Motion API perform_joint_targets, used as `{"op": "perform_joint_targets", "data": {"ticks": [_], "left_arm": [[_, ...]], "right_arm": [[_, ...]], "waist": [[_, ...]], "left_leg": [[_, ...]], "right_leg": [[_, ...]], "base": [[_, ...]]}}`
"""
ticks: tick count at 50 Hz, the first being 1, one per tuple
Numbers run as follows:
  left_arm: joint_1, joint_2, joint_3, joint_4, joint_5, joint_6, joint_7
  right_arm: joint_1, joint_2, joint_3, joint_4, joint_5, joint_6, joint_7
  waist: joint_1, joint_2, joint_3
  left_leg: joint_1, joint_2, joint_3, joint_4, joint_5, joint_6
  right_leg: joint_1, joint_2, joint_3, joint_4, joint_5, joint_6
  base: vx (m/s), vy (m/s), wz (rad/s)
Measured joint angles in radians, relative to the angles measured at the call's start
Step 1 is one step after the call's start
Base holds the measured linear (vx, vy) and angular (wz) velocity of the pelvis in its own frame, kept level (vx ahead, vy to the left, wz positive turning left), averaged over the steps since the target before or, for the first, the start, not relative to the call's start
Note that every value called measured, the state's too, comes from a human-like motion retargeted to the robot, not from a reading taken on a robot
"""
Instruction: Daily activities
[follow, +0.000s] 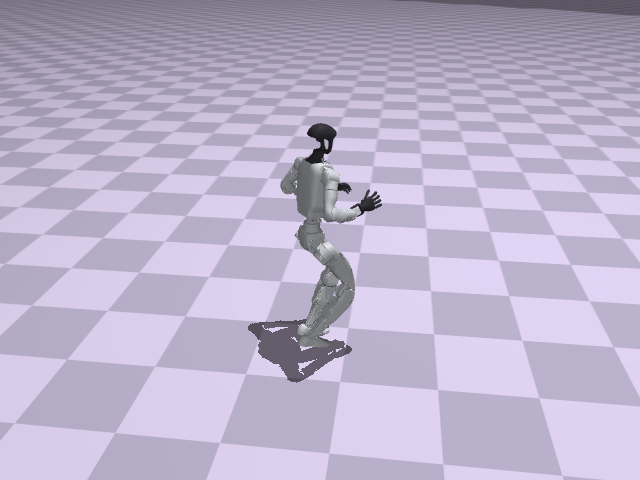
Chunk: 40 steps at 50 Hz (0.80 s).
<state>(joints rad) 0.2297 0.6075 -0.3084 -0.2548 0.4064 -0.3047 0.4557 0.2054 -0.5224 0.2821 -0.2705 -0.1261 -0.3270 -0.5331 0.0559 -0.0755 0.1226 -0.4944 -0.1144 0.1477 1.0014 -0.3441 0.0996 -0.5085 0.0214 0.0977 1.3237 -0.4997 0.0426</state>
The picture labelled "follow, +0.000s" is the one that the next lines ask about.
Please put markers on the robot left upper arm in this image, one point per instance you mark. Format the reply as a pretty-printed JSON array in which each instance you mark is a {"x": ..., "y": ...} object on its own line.
[{"x": 287, "y": 184}]

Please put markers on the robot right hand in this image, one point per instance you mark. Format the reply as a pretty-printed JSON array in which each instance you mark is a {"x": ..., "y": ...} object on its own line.
[{"x": 368, "y": 204}]

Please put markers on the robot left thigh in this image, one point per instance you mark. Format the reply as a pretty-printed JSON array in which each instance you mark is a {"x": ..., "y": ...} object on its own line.
[{"x": 327, "y": 277}]

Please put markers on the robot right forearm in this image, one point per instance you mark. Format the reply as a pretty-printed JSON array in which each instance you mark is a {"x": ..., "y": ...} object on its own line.
[{"x": 345, "y": 215}]

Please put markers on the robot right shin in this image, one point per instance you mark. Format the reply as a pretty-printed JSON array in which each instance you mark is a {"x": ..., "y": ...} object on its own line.
[{"x": 334, "y": 308}]

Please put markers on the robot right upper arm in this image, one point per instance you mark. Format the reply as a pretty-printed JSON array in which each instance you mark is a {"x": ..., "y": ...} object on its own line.
[{"x": 330, "y": 179}]

